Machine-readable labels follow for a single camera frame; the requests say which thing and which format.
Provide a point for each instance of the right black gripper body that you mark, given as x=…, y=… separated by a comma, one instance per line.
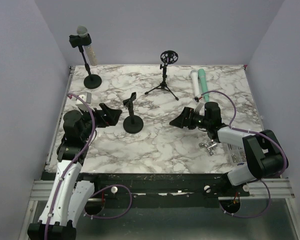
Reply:
x=196, y=119

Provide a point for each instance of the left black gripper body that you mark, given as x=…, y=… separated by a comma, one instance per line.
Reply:
x=99, y=121

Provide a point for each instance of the mint green microphone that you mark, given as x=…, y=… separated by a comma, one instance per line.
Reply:
x=203, y=83

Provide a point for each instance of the white microphone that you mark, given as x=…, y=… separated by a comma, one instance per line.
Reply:
x=195, y=82

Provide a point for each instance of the black tripod shock mount stand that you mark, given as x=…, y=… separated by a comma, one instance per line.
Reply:
x=168, y=57

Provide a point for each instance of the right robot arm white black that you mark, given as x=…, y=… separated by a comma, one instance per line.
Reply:
x=264, y=155

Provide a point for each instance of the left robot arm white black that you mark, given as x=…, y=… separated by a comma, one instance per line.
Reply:
x=68, y=195

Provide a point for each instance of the black round base clip stand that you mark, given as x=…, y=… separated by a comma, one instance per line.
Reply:
x=91, y=81

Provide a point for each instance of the glitter silver mesh microphone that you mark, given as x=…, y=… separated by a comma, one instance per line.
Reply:
x=82, y=32

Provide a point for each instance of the chrome faucet fitting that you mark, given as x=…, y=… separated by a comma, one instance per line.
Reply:
x=209, y=146

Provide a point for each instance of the clear screw organizer box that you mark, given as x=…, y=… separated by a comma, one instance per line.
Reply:
x=237, y=155

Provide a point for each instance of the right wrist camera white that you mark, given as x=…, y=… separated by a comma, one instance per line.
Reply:
x=199, y=103

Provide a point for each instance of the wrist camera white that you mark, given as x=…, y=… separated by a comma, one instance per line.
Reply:
x=87, y=98
x=199, y=103

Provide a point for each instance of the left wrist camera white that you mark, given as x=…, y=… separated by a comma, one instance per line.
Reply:
x=87, y=98

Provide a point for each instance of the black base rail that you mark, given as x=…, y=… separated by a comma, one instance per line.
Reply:
x=160, y=190

